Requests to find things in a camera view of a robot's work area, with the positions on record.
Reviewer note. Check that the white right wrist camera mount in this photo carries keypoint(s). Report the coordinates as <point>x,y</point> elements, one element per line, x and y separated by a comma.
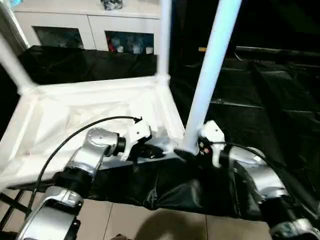
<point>212,132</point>

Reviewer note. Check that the white cup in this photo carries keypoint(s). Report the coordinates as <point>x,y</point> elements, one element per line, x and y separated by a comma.
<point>149,50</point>

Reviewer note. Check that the grey curtain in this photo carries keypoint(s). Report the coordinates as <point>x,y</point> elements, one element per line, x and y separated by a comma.
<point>15,30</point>

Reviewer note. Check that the small tan label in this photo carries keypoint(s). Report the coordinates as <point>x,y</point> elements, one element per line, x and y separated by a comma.
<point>202,49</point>

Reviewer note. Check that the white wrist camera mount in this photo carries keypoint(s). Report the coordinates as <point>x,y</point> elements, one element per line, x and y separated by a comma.
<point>136,133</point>
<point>212,132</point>

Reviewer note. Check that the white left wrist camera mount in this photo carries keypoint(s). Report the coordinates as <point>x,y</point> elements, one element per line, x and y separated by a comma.
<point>136,133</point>

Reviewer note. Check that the red package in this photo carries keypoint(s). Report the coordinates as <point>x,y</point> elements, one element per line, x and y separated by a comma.
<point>111,45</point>

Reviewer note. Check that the black stand leg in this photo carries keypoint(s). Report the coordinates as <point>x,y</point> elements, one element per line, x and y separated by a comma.
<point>15,202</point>

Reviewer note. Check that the black mat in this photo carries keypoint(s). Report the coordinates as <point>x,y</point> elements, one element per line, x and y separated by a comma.
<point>262,100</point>

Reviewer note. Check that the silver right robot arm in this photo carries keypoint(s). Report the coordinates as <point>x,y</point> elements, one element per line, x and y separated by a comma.
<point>262,175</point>

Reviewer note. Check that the white plastic table leg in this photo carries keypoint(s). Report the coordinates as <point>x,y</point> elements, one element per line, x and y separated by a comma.
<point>210,75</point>
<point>15,67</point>
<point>164,37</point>

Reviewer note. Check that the white plastic table top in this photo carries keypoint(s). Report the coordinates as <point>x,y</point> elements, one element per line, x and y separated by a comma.
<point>62,105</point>

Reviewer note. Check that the black backdrop cloth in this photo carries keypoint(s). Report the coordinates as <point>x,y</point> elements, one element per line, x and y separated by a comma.
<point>280,22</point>

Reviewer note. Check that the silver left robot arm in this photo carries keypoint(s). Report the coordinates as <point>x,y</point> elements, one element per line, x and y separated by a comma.
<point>95,142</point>

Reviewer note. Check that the white glass-door cabinet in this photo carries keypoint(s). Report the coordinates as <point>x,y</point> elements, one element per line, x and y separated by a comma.
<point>87,22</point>

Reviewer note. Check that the printed box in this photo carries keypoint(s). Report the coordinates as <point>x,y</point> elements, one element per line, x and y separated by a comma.
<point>136,48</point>

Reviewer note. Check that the black object pile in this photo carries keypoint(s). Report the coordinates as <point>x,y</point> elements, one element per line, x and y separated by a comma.
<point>111,4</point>

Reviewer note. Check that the white jar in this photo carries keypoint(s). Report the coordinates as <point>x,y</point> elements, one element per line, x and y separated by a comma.
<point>120,49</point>

